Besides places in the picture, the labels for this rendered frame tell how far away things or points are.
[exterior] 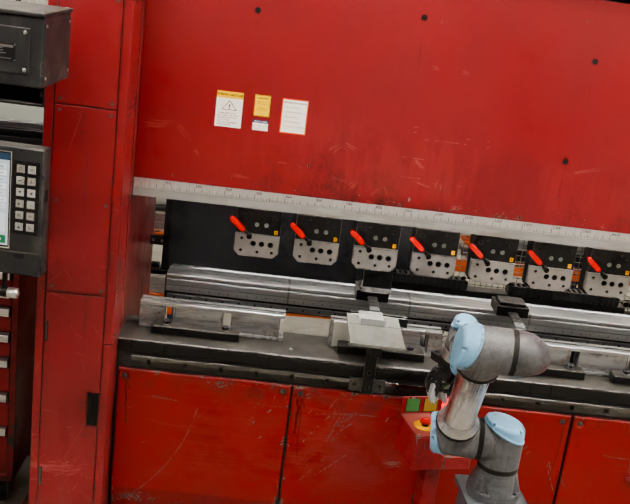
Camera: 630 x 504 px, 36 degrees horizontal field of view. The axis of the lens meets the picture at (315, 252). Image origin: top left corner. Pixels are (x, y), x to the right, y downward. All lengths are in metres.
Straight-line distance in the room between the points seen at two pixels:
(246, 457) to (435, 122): 1.32
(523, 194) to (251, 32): 1.03
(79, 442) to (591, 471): 1.77
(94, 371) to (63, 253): 0.41
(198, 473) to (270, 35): 1.52
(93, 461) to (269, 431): 0.60
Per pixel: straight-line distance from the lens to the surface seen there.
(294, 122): 3.20
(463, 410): 2.65
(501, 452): 2.81
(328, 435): 3.45
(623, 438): 3.63
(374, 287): 3.39
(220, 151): 3.23
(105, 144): 3.06
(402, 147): 3.23
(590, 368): 3.62
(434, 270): 3.35
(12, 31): 2.69
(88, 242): 3.15
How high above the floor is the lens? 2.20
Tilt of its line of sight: 17 degrees down
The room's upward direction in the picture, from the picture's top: 7 degrees clockwise
